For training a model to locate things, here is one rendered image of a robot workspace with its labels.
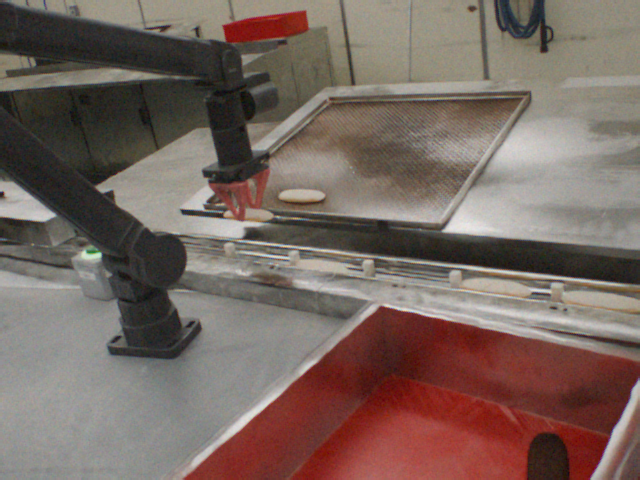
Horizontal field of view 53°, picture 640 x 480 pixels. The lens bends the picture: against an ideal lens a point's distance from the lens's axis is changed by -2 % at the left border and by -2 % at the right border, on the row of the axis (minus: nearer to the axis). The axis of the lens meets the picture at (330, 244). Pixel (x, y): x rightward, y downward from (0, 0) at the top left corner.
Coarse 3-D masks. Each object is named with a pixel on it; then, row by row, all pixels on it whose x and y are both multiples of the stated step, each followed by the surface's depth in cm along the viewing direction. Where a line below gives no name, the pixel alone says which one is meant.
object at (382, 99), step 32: (352, 96) 156; (384, 96) 151; (416, 96) 147; (448, 96) 143; (480, 96) 139; (512, 96) 134; (320, 128) 147; (384, 128) 138; (480, 128) 126; (288, 160) 136; (320, 160) 132; (384, 160) 125; (448, 160) 118; (256, 192) 128; (352, 192) 118; (448, 192) 109; (416, 224) 102
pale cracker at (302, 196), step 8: (288, 192) 122; (296, 192) 121; (304, 192) 120; (312, 192) 119; (320, 192) 119; (288, 200) 120; (296, 200) 119; (304, 200) 118; (312, 200) 118; (320, 200) 118
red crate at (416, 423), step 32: (384, 384) 77; (416, 384) 76; (352, 416) 73; (384, 416) 72; (416, 416) 71; (448, 416) 70; (480, 416) 69; (512, 416) 68; (544, 416) 68; (320, 448) 69; (352, 448) 68; (384, 448) 67; (416, 448) 66; (448, 448) 66; (480, 448) 65; (512, 448) 64; (576, 448) 63
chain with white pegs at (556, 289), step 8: (232, 248) 113; (224, 256) 116; (232, 256) 113; (296, 256) 105; (368, 264) 97; (368, 272) 98; (456, 272) 90; (456, 280) 90; (552, 288) 83; (560, 288) 82; (552, 296) 83; (560, 296) 83
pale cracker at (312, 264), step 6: (300, 264) 104; (306, 264) 103; (312, 264) 102; (318, 264) 102; (324, 264) 102; (330, 264) 102; (336, 264) 101; (330, 270) 100; (336, 270) 100; (342, 270) 100
